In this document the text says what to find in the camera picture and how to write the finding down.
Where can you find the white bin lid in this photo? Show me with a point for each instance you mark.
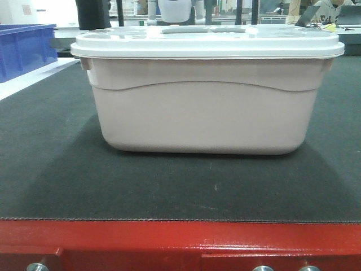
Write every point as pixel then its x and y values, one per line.
pixel 208 42

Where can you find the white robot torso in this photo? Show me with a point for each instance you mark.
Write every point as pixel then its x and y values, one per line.
pixel 177 12

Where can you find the dark grey table mat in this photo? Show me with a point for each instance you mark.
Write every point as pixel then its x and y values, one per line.
pixel 55 164

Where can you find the open laptop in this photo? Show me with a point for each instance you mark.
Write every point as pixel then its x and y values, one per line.
pixel 307 16

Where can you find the blue plastic crate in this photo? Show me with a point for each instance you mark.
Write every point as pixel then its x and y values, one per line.
pixel 24 48

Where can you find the person in grey hoodie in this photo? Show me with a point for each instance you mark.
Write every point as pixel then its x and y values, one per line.
pixel 328 10

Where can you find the red metal cart frame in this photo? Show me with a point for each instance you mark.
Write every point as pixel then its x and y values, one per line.
pixel 177 245

